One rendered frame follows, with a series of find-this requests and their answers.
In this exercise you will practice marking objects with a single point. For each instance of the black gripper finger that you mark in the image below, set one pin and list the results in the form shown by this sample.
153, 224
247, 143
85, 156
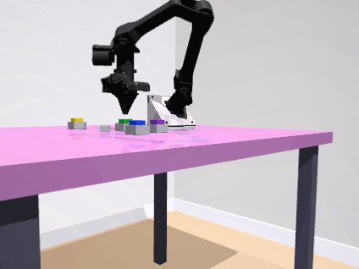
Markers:
120, 99
128, 99

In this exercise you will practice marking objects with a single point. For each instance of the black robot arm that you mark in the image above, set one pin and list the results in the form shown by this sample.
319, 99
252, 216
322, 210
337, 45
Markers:
199, 13

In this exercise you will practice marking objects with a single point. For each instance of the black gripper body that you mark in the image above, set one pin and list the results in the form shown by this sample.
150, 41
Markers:
131, 85

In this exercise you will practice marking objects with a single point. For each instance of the blue button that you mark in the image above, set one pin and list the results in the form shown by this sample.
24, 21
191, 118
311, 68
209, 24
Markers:
137, 127

